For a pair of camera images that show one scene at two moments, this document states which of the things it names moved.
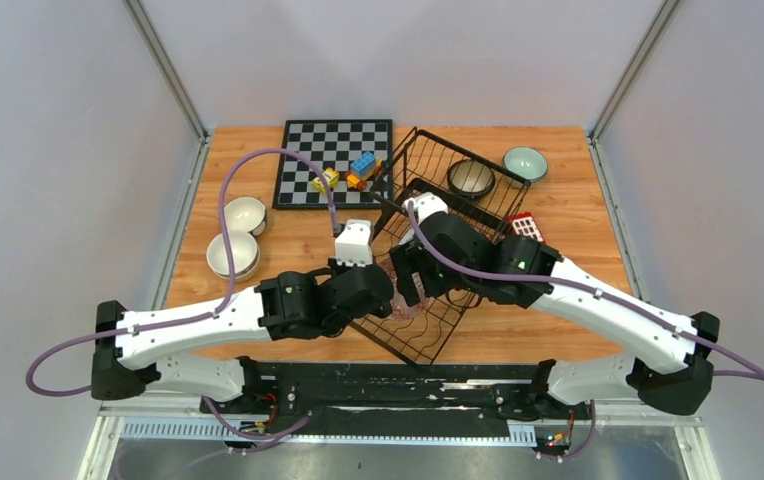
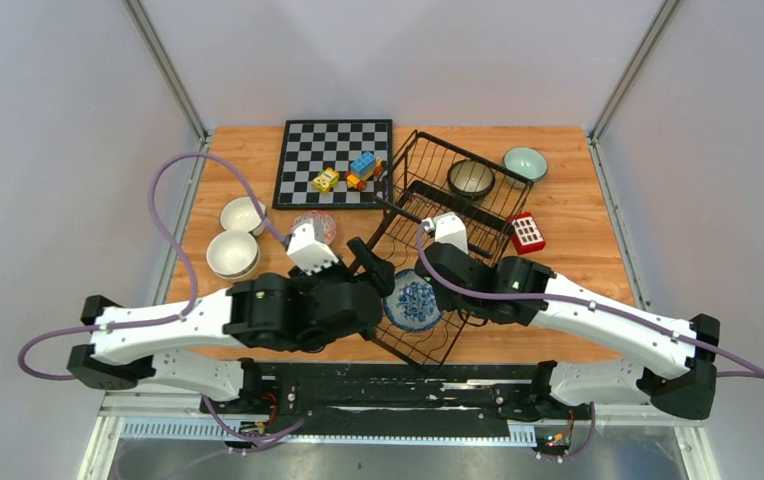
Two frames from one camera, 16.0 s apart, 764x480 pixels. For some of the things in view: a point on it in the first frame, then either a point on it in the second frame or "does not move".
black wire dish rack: x=483 y=195 does not move
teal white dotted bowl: x=245 y=214 does not move
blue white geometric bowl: x=400 y=310 → x=310 y=216
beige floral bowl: x=243 y=269 does not move
